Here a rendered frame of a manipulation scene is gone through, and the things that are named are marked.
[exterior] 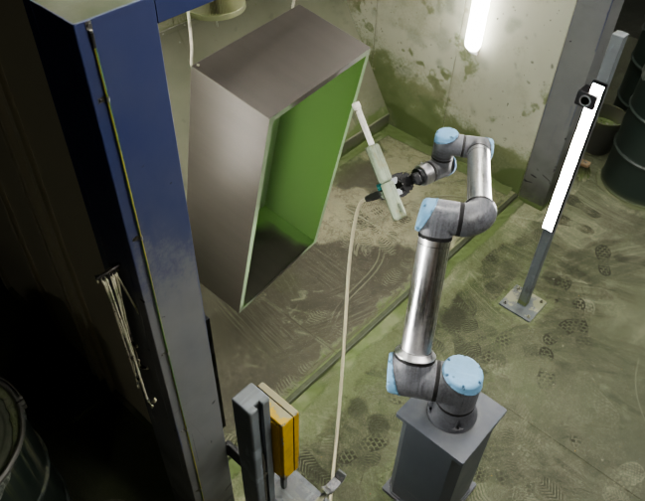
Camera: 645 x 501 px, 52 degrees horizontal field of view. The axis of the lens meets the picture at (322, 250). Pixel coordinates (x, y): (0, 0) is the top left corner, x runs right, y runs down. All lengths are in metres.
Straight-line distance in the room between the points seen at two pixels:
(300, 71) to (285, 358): 1.61
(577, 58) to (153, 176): 2.90
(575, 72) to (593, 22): 0.29
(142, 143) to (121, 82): 0.16
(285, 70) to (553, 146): 2.29
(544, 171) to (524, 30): 0.89
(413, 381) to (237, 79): 1.22
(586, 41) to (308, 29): 1.83
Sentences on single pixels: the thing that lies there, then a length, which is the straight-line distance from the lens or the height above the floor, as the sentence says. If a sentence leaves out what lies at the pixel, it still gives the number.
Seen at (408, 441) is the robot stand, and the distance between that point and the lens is 2.71.
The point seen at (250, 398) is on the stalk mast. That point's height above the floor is 1.64.
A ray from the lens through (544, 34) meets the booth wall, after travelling 4.07.
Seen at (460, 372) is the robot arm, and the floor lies 0.91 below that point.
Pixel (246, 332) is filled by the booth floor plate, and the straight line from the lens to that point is 3.57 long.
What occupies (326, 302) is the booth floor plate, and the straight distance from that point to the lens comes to 3.69.
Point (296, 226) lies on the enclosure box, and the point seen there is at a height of 0.50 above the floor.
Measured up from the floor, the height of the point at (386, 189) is 1.21.
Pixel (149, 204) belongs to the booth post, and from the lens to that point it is 1.61.
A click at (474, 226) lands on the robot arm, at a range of 2.22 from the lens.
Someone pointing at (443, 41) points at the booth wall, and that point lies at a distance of 4.43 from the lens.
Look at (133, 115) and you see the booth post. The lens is 1.47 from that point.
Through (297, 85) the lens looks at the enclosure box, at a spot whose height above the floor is 1.64.
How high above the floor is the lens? 2.84
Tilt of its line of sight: 45 degrees down
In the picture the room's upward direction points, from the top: 2 degrees clockwise
